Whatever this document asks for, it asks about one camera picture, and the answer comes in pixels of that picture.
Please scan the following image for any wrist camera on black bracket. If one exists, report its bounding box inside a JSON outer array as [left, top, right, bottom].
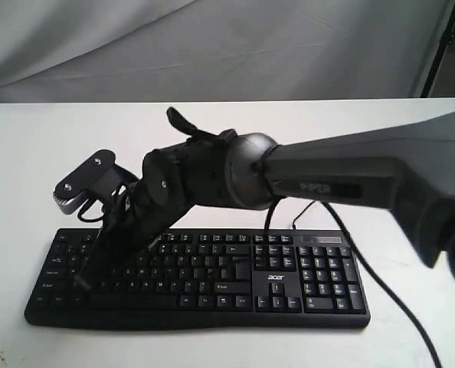
[[53, 149, 138, 215]]

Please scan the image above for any grey backdrop cloth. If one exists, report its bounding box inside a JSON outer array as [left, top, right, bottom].
[[0, 1, 453, 103]]

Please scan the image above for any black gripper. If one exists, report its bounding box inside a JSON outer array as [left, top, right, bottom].
[[74, 180, 182, 292]]

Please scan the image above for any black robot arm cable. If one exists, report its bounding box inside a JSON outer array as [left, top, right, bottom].
[[264, 195, 444, 368]]

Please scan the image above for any black Acer keyboard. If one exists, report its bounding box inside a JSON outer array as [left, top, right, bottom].
[[24, 228, 371, 331]]

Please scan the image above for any black stand pole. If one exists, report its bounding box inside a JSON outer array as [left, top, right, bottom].
[[420, 1, 455, 98]]

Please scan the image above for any black keyboard USB cable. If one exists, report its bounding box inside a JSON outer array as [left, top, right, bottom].
[[290, 200, 316, 230]]

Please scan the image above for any dark grey Piper robot arm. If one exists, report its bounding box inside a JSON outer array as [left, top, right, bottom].
[[76, 108, 455, 289]]

